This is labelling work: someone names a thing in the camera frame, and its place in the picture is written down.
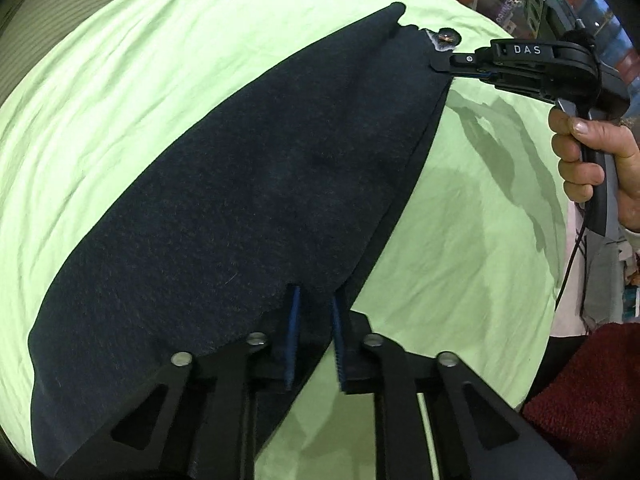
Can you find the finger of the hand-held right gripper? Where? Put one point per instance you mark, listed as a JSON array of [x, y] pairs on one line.
[[457, 64]]

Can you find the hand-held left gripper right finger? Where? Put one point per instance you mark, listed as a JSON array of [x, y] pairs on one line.
[[339, 340]]

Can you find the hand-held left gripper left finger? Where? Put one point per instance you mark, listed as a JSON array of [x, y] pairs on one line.
[[291, 330]]

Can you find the dark navy pants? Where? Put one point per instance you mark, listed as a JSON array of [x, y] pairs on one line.
[[225, 200]]

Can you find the person's right hand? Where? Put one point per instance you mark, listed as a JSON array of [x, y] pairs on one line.
[[590, 150]]

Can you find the light green bed sheet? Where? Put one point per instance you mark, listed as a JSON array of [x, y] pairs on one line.
[[465, 240]]

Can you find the grey cloth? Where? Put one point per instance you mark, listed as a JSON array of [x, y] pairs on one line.
[[607, 280]]

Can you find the dark red knitted cloth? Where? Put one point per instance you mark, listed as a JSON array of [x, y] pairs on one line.
[[590, 400]]

